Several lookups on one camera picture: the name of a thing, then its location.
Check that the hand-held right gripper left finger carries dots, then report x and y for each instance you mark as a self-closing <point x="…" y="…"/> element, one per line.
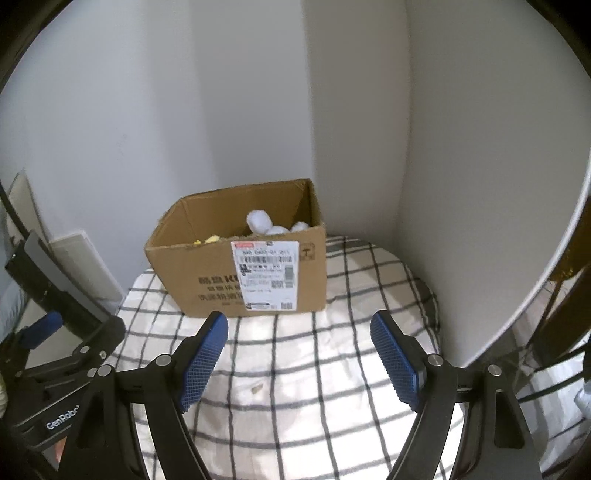
<point x="203" y="364"/>

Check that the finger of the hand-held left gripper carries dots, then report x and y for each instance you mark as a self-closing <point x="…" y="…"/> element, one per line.
<point x="44" y="325"/>
<point x="55" y="295"/>

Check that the yellow duck plush toy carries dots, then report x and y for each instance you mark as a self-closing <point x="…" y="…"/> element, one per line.
<point x="210" y="239"/>

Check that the black metal chair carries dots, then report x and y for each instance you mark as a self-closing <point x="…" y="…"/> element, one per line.
<point x="568" y="318"/>

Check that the grey flat board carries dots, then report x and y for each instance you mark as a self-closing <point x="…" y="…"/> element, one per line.
<point x="25" y="203"/>

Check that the white flat panel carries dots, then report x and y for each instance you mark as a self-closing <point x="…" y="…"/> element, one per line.
<point x="83" y="263"/>

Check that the white plush toy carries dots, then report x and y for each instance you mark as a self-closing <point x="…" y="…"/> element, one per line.
<point x="261" y="221"/>

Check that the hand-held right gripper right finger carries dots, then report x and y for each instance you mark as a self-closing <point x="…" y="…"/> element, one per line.
<point x="397" y="364"/>

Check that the brown cardboard box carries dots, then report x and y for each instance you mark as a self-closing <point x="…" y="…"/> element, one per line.
<point x="194" y="272"/>

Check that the white black checkered blanket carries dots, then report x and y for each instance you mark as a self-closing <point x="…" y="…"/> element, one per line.
<point x="300" y="415"/>

